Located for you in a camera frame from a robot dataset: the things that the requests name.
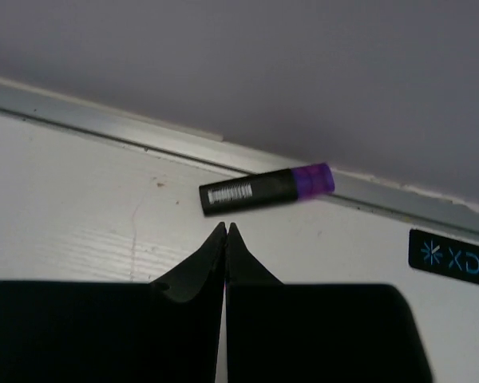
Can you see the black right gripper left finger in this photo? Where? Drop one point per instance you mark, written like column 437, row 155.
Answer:
column 166, row 330

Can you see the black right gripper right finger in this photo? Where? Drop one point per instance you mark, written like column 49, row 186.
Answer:
column 333, row 332

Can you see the metal table edge rail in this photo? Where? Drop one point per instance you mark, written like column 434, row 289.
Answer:
column 365, row 191

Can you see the right corner label sticker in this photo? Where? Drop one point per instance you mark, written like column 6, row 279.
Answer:
column 443, row 256

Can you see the purple cap black highlighter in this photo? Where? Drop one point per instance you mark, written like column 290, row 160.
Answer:
column 266, row 189

